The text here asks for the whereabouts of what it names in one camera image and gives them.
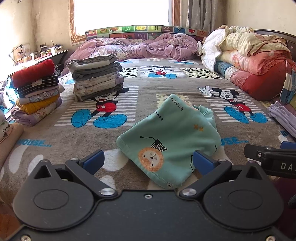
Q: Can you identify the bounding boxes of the pile of folded quilts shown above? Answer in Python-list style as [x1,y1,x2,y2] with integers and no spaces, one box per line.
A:
[214,50,296,105]

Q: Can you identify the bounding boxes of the white printed garment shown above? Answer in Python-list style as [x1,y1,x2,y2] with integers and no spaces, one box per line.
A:
[0,110,11,142]

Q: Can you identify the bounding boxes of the beige folded cloth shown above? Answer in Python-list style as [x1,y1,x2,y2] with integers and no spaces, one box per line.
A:
[0,123,25,169]

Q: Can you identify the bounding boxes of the stack of grey folded clothes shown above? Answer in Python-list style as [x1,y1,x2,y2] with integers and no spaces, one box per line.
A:
[67,53,125,102]

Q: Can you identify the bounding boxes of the grey curtain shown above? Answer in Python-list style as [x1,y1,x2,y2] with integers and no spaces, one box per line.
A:
[187,0,228,35]

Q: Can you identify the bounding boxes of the cartoon mouse printed blanket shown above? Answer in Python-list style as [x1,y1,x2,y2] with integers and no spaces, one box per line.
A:
[0,58,296,209]

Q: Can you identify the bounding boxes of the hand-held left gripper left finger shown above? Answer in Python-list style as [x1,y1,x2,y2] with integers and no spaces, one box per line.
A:
[34,149,118,199]

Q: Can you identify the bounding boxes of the lavender folded clothes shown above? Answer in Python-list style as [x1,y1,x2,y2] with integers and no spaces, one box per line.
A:
[268,101,296,137]

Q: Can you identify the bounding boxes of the window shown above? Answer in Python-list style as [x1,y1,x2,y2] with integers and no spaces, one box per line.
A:
[69,0,181,44]

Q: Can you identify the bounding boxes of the colourful alphabet foam panel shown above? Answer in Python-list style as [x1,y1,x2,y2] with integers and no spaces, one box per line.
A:
[85,24,208,42]

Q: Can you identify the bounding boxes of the stack of colourful folded clothes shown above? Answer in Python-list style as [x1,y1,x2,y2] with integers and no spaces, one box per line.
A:
[10,59,64,127]

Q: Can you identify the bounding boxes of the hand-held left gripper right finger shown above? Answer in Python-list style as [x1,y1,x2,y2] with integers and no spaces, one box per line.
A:
[179,150,263,199]

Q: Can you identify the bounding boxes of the person's maroon clothing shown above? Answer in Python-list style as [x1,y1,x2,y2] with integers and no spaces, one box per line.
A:
[266,176,296,234]

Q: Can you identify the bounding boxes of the dark wooden headboard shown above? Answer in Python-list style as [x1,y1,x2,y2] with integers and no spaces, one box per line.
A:
[253,29,296,54]

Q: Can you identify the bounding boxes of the purple quilt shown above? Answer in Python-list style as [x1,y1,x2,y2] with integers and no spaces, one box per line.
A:
[67,32,203,62]

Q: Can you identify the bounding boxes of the cream quilt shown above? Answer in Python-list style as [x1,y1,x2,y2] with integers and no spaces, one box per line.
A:
[219,25,290,56]

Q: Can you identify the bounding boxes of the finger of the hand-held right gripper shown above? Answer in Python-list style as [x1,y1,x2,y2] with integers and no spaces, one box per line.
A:
[280,141,296,150]
[243,143,296,179]

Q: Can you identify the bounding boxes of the mint lion print garment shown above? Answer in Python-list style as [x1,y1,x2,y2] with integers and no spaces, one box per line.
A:
[116,94,222,189]

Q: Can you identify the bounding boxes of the cluttered desk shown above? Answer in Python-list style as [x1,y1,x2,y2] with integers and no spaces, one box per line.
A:
[7,43,69,77]

